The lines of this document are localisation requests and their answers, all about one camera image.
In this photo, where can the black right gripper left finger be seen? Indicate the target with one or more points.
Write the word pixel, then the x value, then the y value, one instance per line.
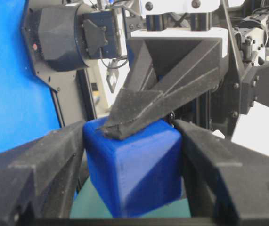
pixel 38 179

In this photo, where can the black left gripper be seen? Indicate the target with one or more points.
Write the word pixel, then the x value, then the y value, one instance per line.
pixel 186 65

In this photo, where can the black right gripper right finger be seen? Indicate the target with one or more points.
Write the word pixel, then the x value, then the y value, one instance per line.
pixel 236 175

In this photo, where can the blue block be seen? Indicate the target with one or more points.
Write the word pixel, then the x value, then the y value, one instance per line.
pixel 138 174

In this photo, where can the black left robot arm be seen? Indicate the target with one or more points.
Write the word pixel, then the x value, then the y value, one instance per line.
pixel 250 22

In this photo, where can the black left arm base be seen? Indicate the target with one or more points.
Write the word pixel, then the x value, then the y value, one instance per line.
pixel 64 38

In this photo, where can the blue table cloth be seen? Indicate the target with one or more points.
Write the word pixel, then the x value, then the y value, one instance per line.
pixel 27 111

